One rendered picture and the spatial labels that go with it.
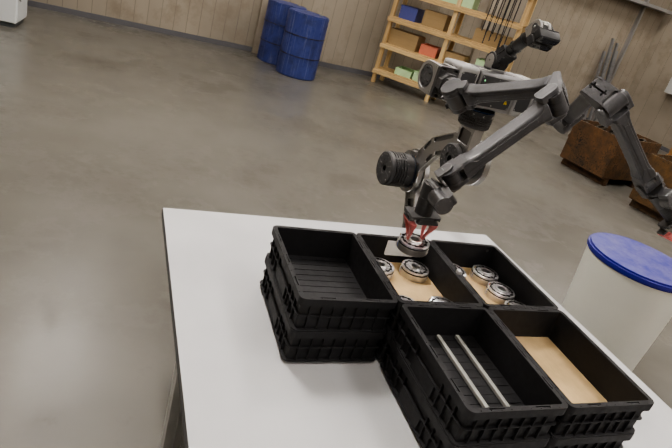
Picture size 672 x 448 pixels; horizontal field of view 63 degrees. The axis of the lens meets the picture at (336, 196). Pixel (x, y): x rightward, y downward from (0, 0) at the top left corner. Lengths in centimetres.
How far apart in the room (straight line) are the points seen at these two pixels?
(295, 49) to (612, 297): 623
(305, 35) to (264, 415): 730
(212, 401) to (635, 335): 253
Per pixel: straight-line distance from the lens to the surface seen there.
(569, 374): 186
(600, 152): 810
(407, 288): 188
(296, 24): 842
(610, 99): 197
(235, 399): 149
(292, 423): 147
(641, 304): 334
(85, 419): 237
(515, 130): 170
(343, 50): 1019
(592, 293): 339
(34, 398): 245
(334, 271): 183
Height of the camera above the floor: 175
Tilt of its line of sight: 22 degrees down
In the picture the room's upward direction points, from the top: 16 degrees clockwise
